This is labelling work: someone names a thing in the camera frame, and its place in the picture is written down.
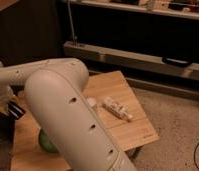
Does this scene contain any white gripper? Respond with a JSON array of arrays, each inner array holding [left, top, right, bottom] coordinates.
[[0, 87, 17, 115]]

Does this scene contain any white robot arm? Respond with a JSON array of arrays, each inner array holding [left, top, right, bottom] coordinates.
[[0, 58, 137, 171]]

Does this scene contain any green plate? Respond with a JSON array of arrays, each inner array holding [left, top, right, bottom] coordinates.
[[38, 130, 58, 153]]

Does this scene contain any white paper cup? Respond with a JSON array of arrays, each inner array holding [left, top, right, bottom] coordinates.
[[87, 97, 97, 108]]

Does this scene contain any metal pole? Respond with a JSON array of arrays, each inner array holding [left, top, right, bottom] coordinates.
[[67, 0, 77, 45]]

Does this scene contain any wooden shelf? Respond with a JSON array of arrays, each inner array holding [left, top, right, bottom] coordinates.
[[61, 0, 199, 22]]

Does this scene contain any grey metal rail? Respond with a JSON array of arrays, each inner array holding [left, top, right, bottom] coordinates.
[[63, 41, 199, 81]]

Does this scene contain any black handle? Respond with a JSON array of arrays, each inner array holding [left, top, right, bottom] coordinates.
[[162, 57, 192, 68]]

